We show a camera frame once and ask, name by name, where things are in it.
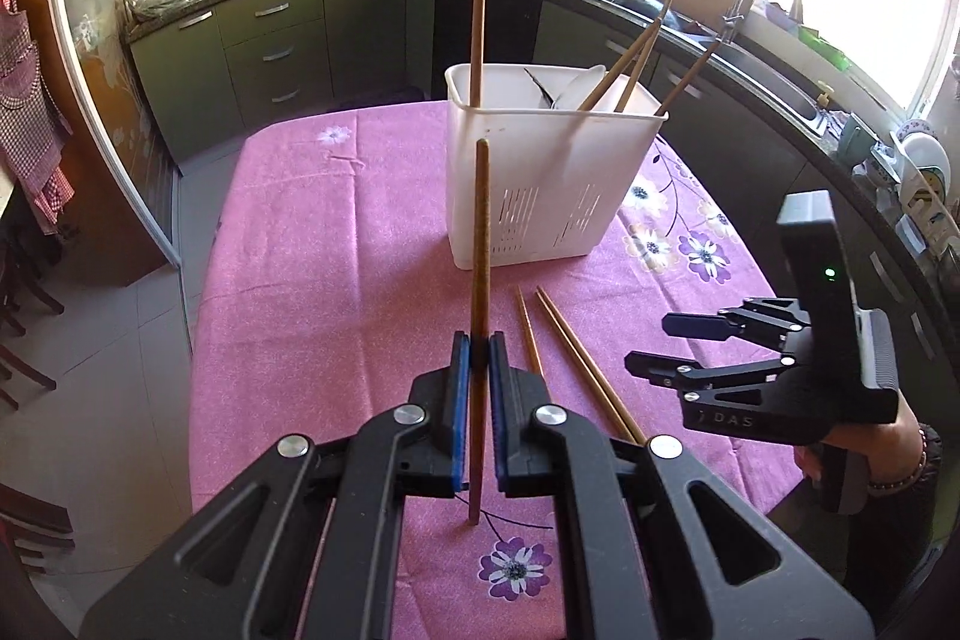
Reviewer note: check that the white yellow packaging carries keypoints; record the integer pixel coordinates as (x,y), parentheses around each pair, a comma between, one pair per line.
(926,209)

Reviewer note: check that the wooden chopstick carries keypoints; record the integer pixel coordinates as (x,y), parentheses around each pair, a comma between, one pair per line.
(686,79)
(478,40)
(482,235)
(591,94)
(623,100)
(529,329)
(583,347)
(589,371)

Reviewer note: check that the purple floral tablecloth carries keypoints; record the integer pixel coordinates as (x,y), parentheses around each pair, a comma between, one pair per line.
(337,310)

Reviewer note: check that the white plastic utensil holder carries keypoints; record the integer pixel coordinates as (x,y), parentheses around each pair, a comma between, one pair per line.
(540,183)

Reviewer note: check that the patterned ceramic bowl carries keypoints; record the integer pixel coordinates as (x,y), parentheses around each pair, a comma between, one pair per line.
(926,153)

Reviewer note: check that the steel double sink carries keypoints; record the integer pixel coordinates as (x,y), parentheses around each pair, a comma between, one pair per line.
(772,85)

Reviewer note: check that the checkered apron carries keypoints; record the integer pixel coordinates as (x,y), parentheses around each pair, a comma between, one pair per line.
(26,108)

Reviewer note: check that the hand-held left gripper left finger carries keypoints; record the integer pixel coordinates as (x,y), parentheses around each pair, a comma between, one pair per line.
(459,400)

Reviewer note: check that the person's right hand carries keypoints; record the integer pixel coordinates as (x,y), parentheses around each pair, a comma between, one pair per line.
(877,449)

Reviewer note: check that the green tray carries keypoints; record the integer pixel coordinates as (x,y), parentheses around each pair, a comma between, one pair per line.
(821,48)

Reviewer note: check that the green drawer cabinet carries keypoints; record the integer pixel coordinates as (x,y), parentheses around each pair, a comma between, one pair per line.
(285,40)

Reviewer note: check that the translucent plastic spoon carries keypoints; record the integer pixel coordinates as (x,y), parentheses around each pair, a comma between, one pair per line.
(577,85)

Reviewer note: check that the decorated glass sliding door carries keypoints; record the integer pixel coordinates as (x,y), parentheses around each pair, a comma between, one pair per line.
(97,48)

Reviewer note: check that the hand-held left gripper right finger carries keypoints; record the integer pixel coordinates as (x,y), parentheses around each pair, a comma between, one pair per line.
(499,400)

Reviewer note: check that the dark round object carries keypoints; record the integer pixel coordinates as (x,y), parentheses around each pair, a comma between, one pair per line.
(637,4)

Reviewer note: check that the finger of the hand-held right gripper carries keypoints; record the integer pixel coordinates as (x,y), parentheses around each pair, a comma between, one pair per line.
(694,325)
(660,371)

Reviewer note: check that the grey green mug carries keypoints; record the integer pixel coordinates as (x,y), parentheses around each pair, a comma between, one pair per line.
(855,141)

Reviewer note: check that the dark wooden chair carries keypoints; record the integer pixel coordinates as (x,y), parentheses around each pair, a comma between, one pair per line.
(30,520)
(22,325)

